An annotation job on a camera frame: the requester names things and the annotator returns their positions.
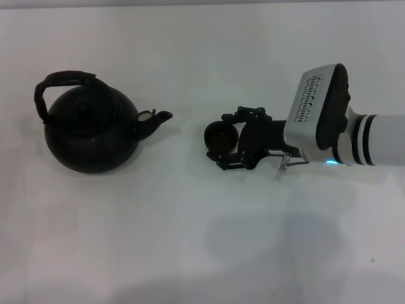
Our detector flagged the small dark brown teacup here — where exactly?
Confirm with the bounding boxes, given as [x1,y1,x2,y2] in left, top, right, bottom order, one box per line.
[204,120,239,155]

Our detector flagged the grey right wrist cable plug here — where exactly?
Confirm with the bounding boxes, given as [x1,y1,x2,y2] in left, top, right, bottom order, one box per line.
[278,152,310,173]

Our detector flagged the black round teapot with handle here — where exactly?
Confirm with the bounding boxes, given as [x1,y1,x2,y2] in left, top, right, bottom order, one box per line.
[33,70,174,174]

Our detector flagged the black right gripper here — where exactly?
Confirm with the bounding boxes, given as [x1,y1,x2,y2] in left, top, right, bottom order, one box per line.
[206,105,301,172]

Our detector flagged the silver vented right wrist housing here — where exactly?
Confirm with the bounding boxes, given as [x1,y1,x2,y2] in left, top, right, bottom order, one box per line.
[283,63,352,152]

